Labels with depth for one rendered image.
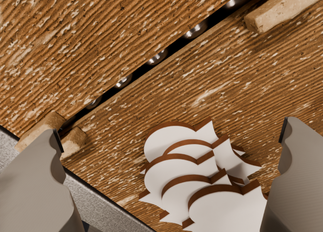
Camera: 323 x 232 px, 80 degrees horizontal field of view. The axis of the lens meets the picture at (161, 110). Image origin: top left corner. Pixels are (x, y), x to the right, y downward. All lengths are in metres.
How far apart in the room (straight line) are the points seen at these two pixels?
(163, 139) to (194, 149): 0.04
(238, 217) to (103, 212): 0.25
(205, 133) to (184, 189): 0.07
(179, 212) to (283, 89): 0.20
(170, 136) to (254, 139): 0.11
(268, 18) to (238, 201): 0.20
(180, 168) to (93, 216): 0.25
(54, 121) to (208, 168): 0.18
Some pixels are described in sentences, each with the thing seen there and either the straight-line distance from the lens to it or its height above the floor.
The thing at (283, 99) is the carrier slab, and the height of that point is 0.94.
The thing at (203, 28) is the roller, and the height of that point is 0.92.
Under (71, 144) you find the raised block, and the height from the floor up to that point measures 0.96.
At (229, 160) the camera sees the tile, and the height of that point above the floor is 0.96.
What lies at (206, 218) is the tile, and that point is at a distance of 0.29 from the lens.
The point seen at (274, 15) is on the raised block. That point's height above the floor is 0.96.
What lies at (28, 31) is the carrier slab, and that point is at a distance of 0.23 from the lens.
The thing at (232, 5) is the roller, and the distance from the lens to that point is 0.22.
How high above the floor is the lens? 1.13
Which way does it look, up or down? 58 degrees down
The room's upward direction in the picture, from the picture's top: 178 degrees clockwise
